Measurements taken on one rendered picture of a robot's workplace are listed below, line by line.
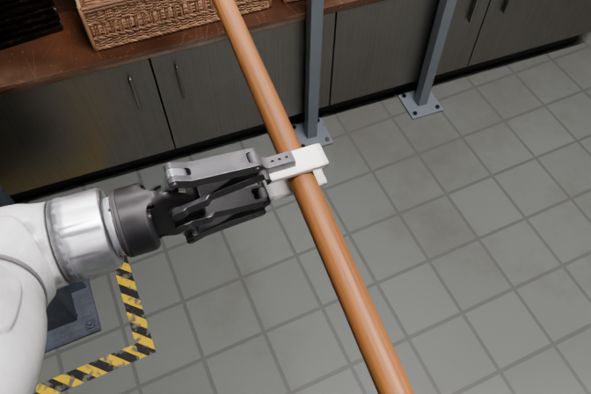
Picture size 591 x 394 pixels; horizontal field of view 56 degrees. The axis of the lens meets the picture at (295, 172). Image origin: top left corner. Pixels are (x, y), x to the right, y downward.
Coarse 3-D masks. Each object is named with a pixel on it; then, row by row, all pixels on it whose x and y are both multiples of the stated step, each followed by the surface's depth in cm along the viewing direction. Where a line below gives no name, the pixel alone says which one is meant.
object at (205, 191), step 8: (240, 176) 59; (248, 176) 59; (256, 176) 59; (264, 176) 59; (208, 184) 59; (216, 184) 59; (224, 184) 59; (232, 184) 59; (240, 184) 59; (248, 184) 60; (200, 192) 59; (208, 192) 59; (216, 192) 59; (224, 192) 59; (232, 192) 60; (200, 200) 59; (208, 200) 59; (176, 208) 58; (184, 208) 58; (192, 208) 59; (200, 208) 59; (176, 216) 58; (184, 216) 59
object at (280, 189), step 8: (320, 176) 65; (264, 184) 64; (272, 184) 64; (280, 184) 64; (288, 184) 64; (320, 184) 64; (272, 192) 64; (280, 192) 64; (288, 192) 64; (272, 200) 63
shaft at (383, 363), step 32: (224, 0) 78; (256, 64) 71; (256, 96) 69; (288, 128) 65; (320, 192) 61; (320, 224) 58; (320, 256) 57; (352, 288) 54; (352, 320) 53; (384, 352) 50; (384, 384) 49
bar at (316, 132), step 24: (312, 0) 163; (456, 0) 184; (312, 24) 170; (312, 48) 178; (432, 48) 201; (312, 72) 187; (432, 72) 211; (312, 96) 197; (408, 96) 229; (432, 96) 229; (312, 120) 208; (312, 144) 215
